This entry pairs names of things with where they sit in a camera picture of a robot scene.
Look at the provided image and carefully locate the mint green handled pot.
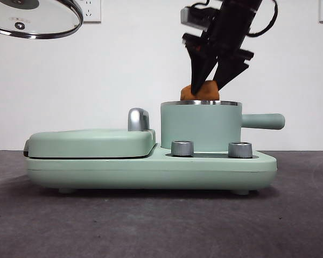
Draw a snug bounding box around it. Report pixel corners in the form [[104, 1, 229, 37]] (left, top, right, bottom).
[[160, 100, 286, 152]]

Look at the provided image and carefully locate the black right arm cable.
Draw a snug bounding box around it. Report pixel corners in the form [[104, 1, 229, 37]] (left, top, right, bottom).
[[247, 0, 279, 38]]

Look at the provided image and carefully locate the brown potato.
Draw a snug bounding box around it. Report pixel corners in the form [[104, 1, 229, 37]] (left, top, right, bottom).
[[180, 80, 220, 102]]

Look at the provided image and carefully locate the silver control knob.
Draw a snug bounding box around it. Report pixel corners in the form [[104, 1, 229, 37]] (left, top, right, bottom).
[[228, 141, 252, 159], [171, 140, 195, 157]]

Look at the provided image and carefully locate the mint green breakfast machine base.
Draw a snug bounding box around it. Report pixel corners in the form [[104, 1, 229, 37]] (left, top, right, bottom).
[[25, 143, 277, 195]]

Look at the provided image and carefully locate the chrome cover handle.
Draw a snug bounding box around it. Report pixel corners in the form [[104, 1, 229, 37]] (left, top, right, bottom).
[[127, 107, 152, 132]]

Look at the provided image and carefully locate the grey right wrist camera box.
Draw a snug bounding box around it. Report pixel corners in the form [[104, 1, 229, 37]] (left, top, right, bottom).
[[180, 5, 219, 28]]

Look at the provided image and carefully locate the glass lid with green knob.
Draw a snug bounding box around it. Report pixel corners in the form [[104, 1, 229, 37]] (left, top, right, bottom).
[[0, 0, 84, 40]]

